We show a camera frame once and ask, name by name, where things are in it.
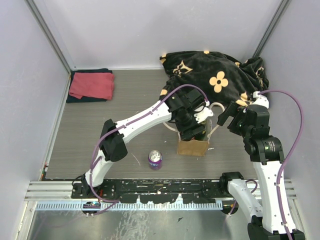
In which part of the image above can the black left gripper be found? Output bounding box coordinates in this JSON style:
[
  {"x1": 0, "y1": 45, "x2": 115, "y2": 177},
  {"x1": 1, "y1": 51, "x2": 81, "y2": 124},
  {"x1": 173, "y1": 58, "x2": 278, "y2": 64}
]
[{"x1": 175, "y1": 109, "x2": 206, "y2": 143}]

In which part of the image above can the burlap canvas cat-print bag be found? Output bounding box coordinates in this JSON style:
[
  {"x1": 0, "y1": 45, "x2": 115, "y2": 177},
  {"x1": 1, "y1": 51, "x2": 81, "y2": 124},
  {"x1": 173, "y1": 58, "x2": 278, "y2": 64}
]
[{"x1": 163, "y1": 118, "x2": 219, "y2": 157}]

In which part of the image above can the purple soda can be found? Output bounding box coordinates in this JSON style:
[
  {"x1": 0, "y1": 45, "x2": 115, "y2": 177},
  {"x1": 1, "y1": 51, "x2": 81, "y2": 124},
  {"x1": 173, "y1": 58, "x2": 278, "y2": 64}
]
[{"x1": 148, "y1": 150, "x2": 163, "y2": 170}]

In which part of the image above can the green bottle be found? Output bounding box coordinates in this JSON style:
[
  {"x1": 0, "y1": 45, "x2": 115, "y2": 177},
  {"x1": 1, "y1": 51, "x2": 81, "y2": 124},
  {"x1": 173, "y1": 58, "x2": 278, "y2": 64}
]
[{"x1": 195, "y1": 120, "x2": 208, "y2": 141}]

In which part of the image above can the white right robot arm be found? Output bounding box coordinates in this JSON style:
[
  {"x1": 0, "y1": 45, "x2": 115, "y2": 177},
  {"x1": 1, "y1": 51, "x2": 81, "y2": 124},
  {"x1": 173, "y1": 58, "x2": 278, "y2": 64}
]
[{"x1": 217, "y1": 102, "x2": 306, "y2": 240}]

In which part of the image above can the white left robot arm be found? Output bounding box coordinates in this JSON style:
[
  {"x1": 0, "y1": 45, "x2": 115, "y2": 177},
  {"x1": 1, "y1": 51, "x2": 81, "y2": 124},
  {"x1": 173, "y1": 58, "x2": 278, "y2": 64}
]
[{"x1": 80, "y1": 84, "x2": 214, "y2": 198}]

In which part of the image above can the black floral fleece blanket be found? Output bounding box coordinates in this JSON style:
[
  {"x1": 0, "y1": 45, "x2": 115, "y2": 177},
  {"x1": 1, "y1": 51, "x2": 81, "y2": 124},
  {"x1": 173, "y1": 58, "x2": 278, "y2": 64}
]
[{"x1": 159, "y1": 51, "x2": 270, "y2": 107}]

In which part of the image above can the pink folded cloth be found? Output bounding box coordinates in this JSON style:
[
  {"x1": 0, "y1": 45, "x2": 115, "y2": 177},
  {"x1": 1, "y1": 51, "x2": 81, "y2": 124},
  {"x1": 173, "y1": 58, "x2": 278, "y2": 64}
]
[{"x1": 69, "y1": 72, "x2": 115, "y2": 100}]

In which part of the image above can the dark teal folded cloth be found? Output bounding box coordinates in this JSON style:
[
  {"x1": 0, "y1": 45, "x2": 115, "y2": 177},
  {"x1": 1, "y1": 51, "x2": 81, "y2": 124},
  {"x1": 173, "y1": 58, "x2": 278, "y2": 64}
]
[{"x1": 66, "y1": 68, "x2": 114, "y2": 103}]

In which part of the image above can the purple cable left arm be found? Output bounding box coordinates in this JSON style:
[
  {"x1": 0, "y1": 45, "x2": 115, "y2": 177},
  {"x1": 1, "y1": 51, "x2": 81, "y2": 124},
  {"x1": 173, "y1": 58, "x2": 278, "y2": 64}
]
[{"x1": 89, "y1": 84, "x2": 211, "y2": 216}]

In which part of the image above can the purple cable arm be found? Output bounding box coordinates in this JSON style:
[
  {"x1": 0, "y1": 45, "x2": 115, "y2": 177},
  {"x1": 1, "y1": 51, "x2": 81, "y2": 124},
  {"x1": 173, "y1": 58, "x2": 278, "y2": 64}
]
[
  {"x1": 89, "y1": 84, "x2": 211, "y2": 216},
  {"x1": 258, "y1": 89, "x2": 305, "y2": 240}
]

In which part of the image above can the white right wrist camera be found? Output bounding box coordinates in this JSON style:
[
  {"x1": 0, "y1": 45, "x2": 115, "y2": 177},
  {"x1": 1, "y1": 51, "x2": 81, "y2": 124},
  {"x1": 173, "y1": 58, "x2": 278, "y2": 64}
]
[{"x1": 252, "y1": 91, "x2": 270, "y2": 109}]

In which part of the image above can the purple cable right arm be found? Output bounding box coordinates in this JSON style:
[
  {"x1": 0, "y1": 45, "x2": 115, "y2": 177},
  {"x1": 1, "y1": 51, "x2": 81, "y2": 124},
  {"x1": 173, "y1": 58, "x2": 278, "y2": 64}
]
[{"x1": 258, "y1": 89, "x2": 305, "y2": 240}]

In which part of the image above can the black mounting base rail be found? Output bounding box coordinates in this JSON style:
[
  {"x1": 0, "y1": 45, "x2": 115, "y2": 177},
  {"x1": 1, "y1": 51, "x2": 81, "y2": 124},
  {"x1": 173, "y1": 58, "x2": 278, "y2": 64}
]
[{"x1": 71, "y1": 177, "x2": 250, "y2": 205}]

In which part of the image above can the white slotted cable duct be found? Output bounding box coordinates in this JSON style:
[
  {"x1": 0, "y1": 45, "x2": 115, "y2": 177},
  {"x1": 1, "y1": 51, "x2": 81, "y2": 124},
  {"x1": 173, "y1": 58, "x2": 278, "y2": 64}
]
[{"x1": 35, "y1": 200, "x2": 223, "y2": 211}]

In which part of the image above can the aluminium frame rail front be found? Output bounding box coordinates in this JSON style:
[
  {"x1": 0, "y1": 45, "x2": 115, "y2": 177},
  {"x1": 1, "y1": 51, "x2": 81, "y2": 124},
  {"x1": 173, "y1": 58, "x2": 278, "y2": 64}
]
[{"x1": 24, "y1": 180, "x2": 297, "y2": 201}]

